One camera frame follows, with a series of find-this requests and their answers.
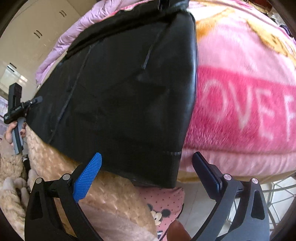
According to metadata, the black leather jacket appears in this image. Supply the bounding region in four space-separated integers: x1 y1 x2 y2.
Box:
27 1 197 188

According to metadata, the person's left hand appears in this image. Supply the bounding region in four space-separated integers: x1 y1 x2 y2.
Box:
4 121 26 146

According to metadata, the person's right hand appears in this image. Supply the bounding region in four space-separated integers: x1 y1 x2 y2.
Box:
166 219 191 241

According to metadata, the pink Mickey print pajama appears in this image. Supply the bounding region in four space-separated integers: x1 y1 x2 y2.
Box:
137 187 185 240

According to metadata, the pink cartoon fleece blanket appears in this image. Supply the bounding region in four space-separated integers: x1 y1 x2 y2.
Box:
178 1 295 182

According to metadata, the light purple quilt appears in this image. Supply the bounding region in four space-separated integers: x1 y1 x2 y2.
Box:
35 0 147 85

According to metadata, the cream wardrobe with black handles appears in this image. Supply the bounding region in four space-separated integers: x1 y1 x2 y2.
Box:
1 0 96 100

